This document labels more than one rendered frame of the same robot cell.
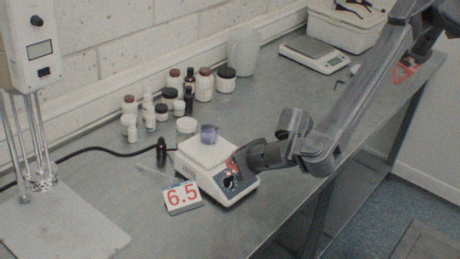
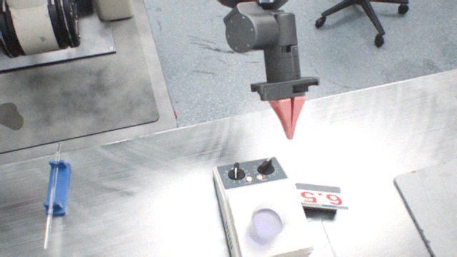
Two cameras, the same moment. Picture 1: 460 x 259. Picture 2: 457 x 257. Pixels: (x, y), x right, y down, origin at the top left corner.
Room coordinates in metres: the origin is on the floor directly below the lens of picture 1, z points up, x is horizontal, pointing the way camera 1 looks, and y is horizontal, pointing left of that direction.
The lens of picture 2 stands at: (1.15, 0.08, 1.48)
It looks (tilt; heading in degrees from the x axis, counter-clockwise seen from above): 59 degrees down; 209
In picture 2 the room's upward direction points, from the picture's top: 10 degrees clockwise
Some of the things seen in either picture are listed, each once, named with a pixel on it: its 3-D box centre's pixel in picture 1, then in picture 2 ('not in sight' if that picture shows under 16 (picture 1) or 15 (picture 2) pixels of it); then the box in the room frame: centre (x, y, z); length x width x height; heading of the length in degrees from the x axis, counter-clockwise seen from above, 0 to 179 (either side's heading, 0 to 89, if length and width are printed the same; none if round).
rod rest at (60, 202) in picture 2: not in sight; (56, 185); (1.08, -0.30, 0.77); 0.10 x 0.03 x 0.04; 44
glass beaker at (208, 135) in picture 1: (208, 130); (268, 224); (0.93, 0.05, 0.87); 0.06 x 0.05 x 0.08; 130
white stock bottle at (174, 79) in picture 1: (174, 83); not in sight; (1.28, 0.19, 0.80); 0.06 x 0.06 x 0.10
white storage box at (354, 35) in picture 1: (351, 21); not in sight; (2.00, -0.52, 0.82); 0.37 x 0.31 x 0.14; 143
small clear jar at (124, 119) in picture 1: (129, 125); not in sight; (1.05, 0.29, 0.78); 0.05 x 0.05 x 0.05
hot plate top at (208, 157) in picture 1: (208, 148); (269, 219); (0.91, 0.04, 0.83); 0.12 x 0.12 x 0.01; 51
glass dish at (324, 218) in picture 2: (172, 183); (320, 230); (0.83, 0.12, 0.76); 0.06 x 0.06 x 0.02
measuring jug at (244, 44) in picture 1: (241, 54); not in sight; (1.51, -0.02, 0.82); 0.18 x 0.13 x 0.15; 159
